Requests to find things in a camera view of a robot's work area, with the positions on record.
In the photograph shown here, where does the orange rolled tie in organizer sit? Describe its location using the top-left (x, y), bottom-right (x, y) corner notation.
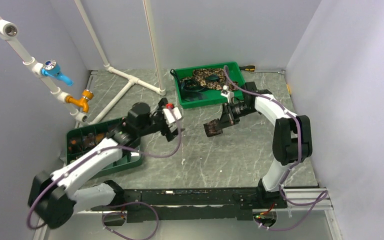
top-left (95, 132), bottom-right (107, 144)

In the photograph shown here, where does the aluminium frame rail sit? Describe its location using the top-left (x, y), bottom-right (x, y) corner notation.
top-left (40, 187), bottom-right (334, 215)

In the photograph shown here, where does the dark orange patterned tie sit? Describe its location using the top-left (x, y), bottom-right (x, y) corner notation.
top-left (203, 118), bottom-right (223, 138)

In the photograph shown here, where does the blue faucet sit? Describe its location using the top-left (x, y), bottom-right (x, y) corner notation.
top-left (40, 59), bottom-right (74, 86)

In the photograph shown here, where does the purple cable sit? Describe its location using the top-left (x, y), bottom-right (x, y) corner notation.
top-left (223, 64), bottom-right (329, 232)
top-left (25, 119), bottom-right (184, 240)

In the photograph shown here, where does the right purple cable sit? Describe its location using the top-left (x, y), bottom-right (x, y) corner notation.
top-left (223, 64), bottom-right (329, 232)

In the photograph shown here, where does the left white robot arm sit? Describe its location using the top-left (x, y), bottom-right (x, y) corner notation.
top-left (26, 97), bottom-right (183, 230)

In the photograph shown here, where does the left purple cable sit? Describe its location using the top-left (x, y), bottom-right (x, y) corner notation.
top-left (25, 119), bottom-right (184, 240)

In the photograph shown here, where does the green compartment organizer box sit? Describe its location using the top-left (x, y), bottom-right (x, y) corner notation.
top-left (65, 118), bottom-right (143, 179)

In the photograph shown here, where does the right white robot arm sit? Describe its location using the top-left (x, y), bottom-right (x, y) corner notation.
top-left (215, 82), bottom-right (312, 208)

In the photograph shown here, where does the brown floral tie in tray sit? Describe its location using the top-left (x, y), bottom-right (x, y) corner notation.
top-left (180, 68), bottom-right (237, 92)

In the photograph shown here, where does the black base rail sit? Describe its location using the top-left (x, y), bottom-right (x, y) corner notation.
top-left (92, 186), bottom-right (288, 223)

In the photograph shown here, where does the white PVC pipe frame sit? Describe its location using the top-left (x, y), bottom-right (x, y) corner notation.
top-left (0, 0), bottom-right (167, 126)

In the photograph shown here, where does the yellow black screwdriver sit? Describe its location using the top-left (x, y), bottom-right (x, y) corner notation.
top-left (239, 65), bottom-right (256, 72)

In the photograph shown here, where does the orange faucet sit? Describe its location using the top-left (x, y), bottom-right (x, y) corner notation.
top-left (64, 89), bottom-right (94, 113)

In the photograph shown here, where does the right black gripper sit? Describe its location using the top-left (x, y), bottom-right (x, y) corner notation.
top-left (216, 101), bottom-right (257, 131)

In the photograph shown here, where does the silver wrench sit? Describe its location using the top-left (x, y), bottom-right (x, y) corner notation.
top-left (254, 69), bottom-right (286, 75)

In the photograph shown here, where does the dark blue tie in tray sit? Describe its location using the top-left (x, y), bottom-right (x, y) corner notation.
top-left (169, 68), bottom-right (225, 102)

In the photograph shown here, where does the green tray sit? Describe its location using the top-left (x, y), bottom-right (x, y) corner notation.
top-left (171, 61), bottom-right (245, 109)

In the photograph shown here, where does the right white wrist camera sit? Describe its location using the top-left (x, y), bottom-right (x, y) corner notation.
top-left (220, 85), bottom-right (235, 104)

